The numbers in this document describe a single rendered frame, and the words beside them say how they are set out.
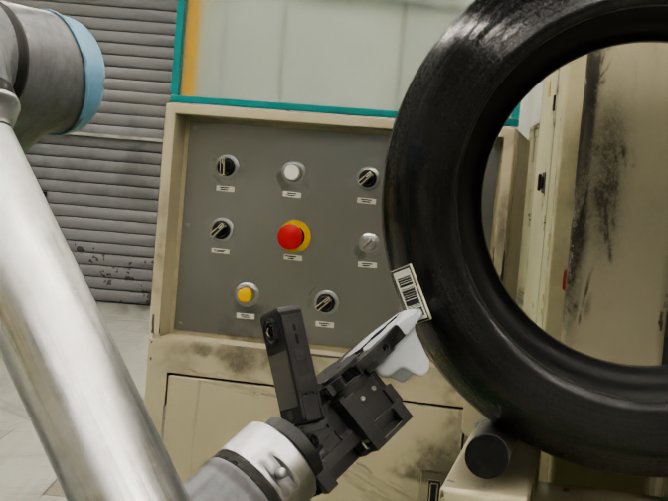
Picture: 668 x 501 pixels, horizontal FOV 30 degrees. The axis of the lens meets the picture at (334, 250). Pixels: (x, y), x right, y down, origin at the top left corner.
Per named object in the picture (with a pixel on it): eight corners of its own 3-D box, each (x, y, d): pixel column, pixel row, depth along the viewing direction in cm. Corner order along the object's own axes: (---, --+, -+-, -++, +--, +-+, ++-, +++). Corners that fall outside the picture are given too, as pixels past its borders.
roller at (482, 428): (522, 383, 159) (532, 417, 159) (488, 391, 160) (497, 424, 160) (502, 430, 125) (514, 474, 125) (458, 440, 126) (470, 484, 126)
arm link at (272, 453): (203, 454, 118) (242, 442, 109) (240, 422, 120) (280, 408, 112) (261, 528, 118) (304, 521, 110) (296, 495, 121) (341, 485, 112)
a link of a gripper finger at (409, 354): (446, 347, 127) (389, 403, 123) (412, 301, 127) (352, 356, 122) (462, 341, 125) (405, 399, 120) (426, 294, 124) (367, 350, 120)
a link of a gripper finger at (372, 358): (391, 344, 125) (334, 397, 120) (380, 330, 125) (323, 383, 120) (415, 334, 121) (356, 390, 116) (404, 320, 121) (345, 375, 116)
